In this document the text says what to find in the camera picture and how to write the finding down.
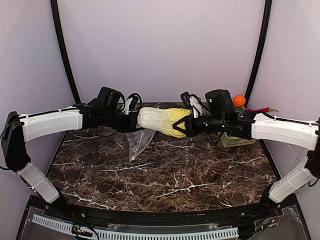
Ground napa cabbage toy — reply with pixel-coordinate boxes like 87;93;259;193
137;107;191;138

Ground clear dotted zip top bag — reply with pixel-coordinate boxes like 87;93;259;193
126;129;155;162

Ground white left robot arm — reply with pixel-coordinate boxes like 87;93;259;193
0;87;141;204

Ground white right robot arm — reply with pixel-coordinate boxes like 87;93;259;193
172;89;320;204

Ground green perforated plastic basket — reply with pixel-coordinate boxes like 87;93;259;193
218;132;256;148

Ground orange tangerine toy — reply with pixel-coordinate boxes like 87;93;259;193
233;94;246;107

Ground red chili toy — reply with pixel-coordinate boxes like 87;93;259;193
246;107;278;113

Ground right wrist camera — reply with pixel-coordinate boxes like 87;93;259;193
180;91;203;118

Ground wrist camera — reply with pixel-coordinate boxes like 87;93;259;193
180;91;203;118
122;93;142;115

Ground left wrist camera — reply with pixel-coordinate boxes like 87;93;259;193
122;93;142;115

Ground black corner frame post left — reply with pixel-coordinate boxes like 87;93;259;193
50;0;81;104

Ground black corner frame post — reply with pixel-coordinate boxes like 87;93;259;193
244;0;273;105
50;0;81;104

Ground white slotted cable duct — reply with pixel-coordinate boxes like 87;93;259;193
32;214;239;240

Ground black corner frame post right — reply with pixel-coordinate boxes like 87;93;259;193
244;0;273;105

